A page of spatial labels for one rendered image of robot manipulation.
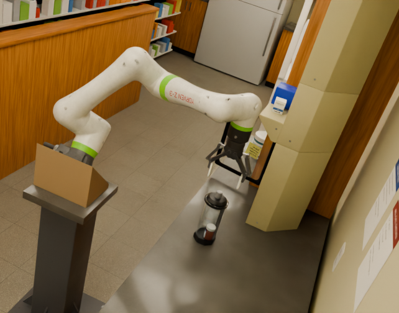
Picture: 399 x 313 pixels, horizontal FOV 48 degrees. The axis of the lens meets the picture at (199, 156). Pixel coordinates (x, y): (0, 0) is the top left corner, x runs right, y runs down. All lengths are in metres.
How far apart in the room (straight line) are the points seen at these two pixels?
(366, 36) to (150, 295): 1.33
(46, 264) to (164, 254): 0.74
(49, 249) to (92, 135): 0.64
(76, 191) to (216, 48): 5.44
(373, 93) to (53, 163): 1.53
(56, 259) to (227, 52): 5.38
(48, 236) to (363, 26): 1.71
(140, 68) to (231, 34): 5.34
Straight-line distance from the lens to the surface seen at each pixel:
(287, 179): 2.13
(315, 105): 1.98
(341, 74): 1.97
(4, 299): 2.99
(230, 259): 2.06
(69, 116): 2.05
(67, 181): 2.11
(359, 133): 2.39
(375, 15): 1.96
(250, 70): 7.18
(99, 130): 2.13
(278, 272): 2.10
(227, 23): 7.17
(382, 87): 2.32
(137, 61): 1.88
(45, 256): 2.45
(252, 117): 1.73
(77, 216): 2.08
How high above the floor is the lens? 2.25
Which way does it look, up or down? 29 degrees down
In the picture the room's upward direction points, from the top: 16 degrees clockwise
